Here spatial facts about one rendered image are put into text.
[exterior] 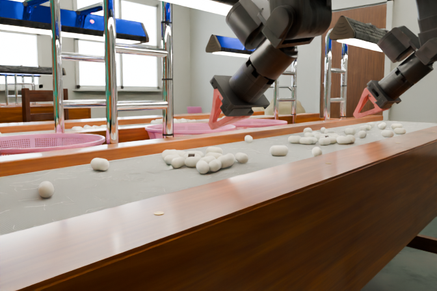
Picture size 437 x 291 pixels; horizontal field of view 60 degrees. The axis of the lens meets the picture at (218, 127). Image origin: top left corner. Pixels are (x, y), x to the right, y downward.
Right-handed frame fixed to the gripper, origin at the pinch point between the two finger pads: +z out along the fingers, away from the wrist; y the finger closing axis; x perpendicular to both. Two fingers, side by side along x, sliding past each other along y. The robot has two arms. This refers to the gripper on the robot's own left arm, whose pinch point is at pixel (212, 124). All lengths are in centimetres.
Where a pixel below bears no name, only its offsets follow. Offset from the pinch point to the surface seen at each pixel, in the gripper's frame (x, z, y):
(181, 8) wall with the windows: -462, 270, -446
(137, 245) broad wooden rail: 20.8, -16.3, 34.8
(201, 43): -392, 289, -469
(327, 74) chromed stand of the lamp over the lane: -25, 9, -89
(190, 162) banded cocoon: 4.7, 3.9, 5.7
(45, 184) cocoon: 4.8, 3.1, 30.2
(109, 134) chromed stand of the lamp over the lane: -12.5, 18.5, 7.5
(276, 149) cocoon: 6.8, 0.7, -14.4
